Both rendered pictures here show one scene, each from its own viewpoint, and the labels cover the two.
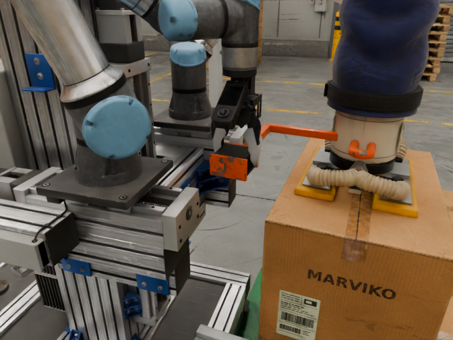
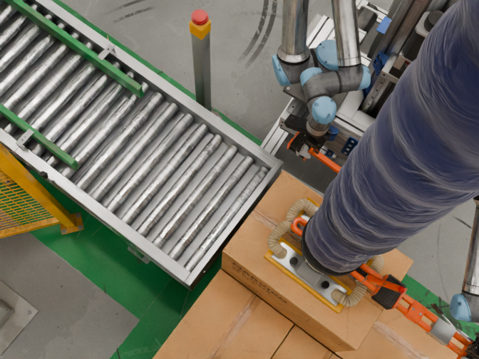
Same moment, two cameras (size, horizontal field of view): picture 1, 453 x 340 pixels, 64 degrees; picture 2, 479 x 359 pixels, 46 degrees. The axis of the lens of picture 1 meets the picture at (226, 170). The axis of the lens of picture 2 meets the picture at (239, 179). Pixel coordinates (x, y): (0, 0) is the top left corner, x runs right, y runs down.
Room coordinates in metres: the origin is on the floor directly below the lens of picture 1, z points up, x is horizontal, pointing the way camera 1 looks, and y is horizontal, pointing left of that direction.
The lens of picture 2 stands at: (0.64, -0.84, 3.01)
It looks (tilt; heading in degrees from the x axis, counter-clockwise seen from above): 72 degrees down; 98
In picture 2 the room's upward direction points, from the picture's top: 7 degrees clockwise
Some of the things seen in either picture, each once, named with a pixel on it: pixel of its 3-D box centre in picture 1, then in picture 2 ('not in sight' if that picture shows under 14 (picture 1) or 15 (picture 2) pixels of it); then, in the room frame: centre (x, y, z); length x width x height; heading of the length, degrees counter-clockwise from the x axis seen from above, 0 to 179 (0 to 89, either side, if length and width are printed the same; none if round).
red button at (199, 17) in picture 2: not in sight; (199, 18); (0.22, 0.43, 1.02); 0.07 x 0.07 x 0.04
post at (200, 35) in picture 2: not in sight; (202, 79); (0.22, 0.43, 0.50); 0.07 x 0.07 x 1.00; 68
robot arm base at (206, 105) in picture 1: (189, 100); not in sight; (1.24, 0.13, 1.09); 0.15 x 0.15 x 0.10
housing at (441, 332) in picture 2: not in sight; (440, 331); (1.35, -0.55, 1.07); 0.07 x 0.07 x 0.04; 67
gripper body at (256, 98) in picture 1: (240, 96); (316, 134); (0.78, -0.03, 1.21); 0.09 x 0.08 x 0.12; 157
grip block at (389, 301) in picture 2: not in sight; (388, 291); (1.16, -0.47, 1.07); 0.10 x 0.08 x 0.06; 67
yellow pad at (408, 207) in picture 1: (396, 175); (308, 273); (0.89, -0.46, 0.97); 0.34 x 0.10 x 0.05; 157
